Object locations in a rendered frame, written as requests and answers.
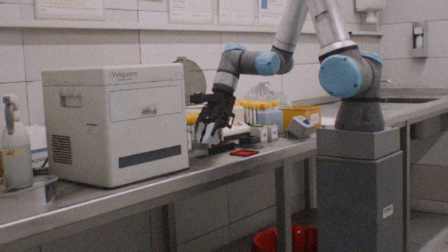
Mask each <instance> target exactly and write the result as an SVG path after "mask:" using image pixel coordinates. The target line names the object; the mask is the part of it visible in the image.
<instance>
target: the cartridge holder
mask: <svg viewBox="0 0 448 252"><path fill-rule="evenodd" d="M264 145H265V143H263V142H260V137H259V136H241V137H239V142H237V143H235V147H247V148H252V149H257V147H263V146H264Z"/></svg>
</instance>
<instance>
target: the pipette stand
mask: <svg viewBox="0 0 448 252"><path fill-rule="evenodd" d="M257 117H258V125H261V123H276V126H277V132H278V137H284V136H285V134H284V129H283V111H282V110H272V111H263V112H257Z"/></svg>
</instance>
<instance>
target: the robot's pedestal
mask: <svg viewBox="0 0 448 252"><path fill-rule="evenodd" d="M315 159H316V206H317V237H318V252H403V151H402V150H397V151H396V152H394V153H391V154H388V155H385V156H384V157H381V158H379V159H376V160H365V159H357V158H348V157H333V156H324V155H318V156H316V157H315Z"/></svg>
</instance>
